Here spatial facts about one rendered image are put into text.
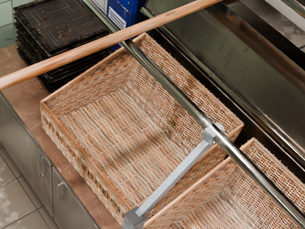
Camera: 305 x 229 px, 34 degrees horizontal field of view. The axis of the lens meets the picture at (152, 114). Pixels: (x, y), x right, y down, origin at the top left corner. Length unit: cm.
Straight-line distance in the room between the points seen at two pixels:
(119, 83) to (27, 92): 37
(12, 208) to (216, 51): 125
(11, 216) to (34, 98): 63
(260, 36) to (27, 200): 140
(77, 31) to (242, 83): 69
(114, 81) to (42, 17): 38
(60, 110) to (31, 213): 66
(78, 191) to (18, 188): 74
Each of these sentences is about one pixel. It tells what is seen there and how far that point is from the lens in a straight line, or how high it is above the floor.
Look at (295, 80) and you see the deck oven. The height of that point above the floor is 113.
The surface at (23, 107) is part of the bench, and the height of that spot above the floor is 58.
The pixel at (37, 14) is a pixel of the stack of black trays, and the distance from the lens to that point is 206.
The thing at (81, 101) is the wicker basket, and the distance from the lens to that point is 200.
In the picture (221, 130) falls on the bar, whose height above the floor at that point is 117.
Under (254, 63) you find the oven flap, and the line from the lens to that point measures 165.
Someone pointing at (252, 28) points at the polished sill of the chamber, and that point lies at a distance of 158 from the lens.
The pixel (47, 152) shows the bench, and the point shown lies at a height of 58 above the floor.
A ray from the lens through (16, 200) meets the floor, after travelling 248.
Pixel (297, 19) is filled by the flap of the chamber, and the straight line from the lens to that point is 126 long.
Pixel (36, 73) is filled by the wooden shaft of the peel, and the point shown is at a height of 119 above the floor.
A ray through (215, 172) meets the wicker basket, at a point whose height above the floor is 80.
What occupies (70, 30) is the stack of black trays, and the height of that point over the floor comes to 83.
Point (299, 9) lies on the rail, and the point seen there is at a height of 144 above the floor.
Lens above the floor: 212
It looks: 49 degrees down
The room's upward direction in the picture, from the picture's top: 11 degrees clockwise
